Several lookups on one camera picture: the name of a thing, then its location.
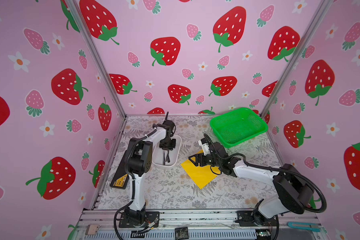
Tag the teal handled tool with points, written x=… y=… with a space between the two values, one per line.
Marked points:
x=304 y=226

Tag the white rectangular tray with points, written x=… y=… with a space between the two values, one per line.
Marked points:
x=157 y=159

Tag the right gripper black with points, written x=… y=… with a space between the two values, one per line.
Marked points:
x=200 y=156

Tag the aluminium frame rail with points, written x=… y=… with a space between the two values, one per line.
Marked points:
x=209 y=224

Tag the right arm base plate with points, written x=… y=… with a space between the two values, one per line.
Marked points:
x=249 y=219

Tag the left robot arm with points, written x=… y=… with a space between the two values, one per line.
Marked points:
x=138 y=160

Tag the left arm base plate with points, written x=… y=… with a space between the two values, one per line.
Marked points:
x=150 y=219

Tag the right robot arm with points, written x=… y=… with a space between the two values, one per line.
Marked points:
x=293 y=191

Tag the yellow paper napkin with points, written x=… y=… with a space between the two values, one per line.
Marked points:
x=201 y=176

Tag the black box yellow label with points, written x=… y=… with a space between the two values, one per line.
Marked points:
x=120 y=178

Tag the beige small box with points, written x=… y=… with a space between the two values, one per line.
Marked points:
x=92 y=230

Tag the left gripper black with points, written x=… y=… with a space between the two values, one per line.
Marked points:
x=171 y=147

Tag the green plastic basket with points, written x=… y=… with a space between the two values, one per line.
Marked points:
x=237 y=126

